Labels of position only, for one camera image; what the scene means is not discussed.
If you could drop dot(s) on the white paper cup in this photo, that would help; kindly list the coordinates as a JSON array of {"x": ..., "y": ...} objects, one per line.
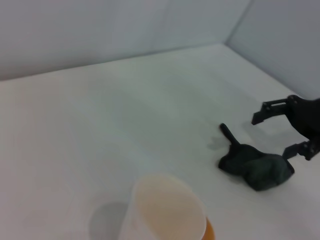
[{"x": 165, "y": 212}]

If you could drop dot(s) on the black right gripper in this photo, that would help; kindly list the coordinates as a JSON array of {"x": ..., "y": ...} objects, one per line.
[{"x": 305, "y": 117}]

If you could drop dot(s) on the dark blue rag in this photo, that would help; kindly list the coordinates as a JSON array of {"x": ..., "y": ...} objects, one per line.
[{"x": 260, "y": 170}]

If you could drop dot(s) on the brown liquid stain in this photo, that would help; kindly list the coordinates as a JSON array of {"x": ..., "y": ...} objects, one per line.
[{"x": 209, "y": 230}]

